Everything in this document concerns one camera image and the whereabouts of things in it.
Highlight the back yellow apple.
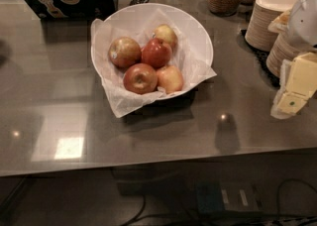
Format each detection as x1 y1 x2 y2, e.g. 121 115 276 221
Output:
153 24 178 50

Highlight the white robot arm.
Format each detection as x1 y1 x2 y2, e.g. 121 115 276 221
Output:
266 0 317 119

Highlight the front right yellow apple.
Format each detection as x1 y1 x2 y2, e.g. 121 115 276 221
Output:
157 65 184 94

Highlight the front stack of paper plates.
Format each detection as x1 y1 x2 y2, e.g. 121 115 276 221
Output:
266 32 310 77

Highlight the white paper liner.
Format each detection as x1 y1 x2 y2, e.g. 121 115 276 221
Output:
90 7 218 119

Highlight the rear stack of paper plates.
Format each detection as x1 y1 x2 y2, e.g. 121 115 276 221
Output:
245 0 292 52

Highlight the black mat under plates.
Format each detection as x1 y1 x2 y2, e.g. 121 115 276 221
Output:
241 30 279 89

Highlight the centre red apple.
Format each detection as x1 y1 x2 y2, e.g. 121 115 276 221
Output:
141 38 172 68

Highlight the yellow apple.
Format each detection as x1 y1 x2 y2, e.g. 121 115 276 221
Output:
157 65 184 94
153 24 178 50

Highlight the stack of paper plates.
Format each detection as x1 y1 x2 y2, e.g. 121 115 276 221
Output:
245 0 292 52
266 32 310 77

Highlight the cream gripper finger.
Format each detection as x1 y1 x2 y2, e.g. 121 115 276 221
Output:
270 60 308 119
286 53 317 100

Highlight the box under table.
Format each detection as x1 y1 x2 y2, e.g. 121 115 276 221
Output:
195 181 262 214

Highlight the front red-green apple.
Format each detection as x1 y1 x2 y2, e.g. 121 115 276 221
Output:
123 63 158 94

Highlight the black cable under table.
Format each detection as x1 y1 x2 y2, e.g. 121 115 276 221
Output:
118 178 317 226

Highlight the red-yellow apple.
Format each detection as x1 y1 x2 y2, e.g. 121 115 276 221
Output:
108 37 141 68

